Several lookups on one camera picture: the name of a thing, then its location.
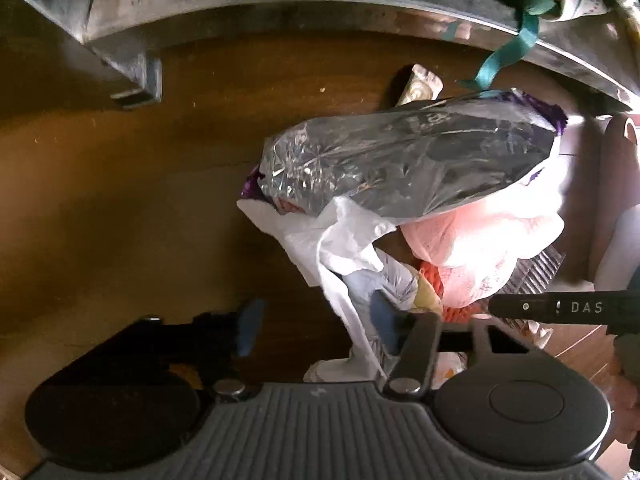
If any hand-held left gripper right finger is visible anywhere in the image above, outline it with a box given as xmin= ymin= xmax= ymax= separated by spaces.
xmin=370 ymin=292 xmax=541 ymax=399

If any teal ribbon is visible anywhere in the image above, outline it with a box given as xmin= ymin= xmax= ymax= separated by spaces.
xmin=460 ymin=0 xmax=559 ymax=92

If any orange foam net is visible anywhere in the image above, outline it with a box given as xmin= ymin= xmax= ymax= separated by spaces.
xmin=417 ymin=260 xmax=496 ymax=327

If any person's right hand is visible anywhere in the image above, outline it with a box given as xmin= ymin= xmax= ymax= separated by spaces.
xmin=611 ymin=367 xmax=640 ymax=453

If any clear ribbed plastic tray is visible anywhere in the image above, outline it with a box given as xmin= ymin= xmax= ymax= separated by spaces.
xmin=494 ymin=247 xmax=567 ymax=297

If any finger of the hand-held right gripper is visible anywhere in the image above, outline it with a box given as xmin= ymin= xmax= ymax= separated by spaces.
xmin=487 ymin=289 xmax=640 ymax=335

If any crumpled cream paper wrapper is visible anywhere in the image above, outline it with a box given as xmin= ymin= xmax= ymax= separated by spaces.
xmin=395 ymin=63 xmax=444 ymax=107

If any white plastic bag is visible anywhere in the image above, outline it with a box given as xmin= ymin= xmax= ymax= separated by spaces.
xmin=236 ymin=175 xmax=566 ymax=383

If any silver foil snack bag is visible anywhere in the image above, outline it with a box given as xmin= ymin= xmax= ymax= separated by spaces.
xmin=242 ymin=89 xmax=569 ymax=221

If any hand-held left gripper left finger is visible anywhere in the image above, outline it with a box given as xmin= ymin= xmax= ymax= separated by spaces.
xmin=120 ymin=299 xmax=266 ymax=402

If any pink foam net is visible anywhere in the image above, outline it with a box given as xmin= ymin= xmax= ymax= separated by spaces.
xmin=400 ymin=180 xmax=564 ymax=309

